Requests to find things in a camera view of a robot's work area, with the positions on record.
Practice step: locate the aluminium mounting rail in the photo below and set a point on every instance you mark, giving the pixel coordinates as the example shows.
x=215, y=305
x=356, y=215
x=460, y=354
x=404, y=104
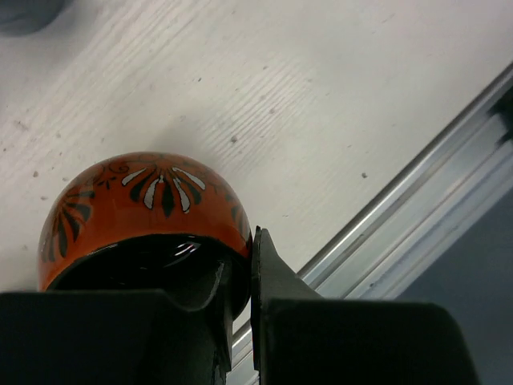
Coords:
x=430, y=205

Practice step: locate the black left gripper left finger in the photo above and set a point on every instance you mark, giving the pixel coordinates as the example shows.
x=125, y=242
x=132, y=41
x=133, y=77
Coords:
x=121, y=336

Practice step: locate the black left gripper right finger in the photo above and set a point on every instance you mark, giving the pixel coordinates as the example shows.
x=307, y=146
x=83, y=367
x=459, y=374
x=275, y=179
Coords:
x=299, y=337

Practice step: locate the orange round mug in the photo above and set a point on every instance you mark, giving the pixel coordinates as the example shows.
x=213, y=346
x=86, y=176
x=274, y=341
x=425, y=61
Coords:
x=136, y=195

